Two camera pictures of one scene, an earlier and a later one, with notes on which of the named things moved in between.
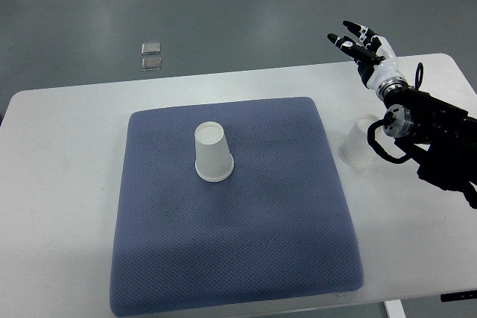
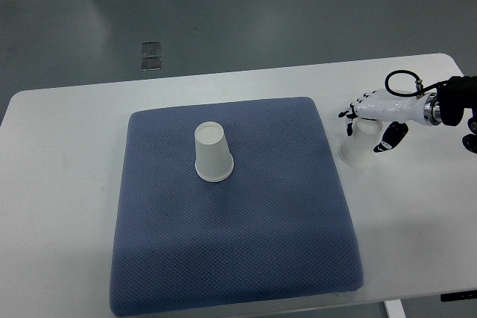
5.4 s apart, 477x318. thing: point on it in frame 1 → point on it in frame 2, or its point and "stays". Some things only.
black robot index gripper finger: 337,42 → 349,125
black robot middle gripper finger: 364,33 → 342,113
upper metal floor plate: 151,48 stays
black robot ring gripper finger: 376,43 → 366,95
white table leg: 395,308 stays
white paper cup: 355,149 stays
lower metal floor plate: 151,64 stays
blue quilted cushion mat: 276,228 stays
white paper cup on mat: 213,161 stays
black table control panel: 466,295 stays
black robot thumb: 361,53 → 395,132
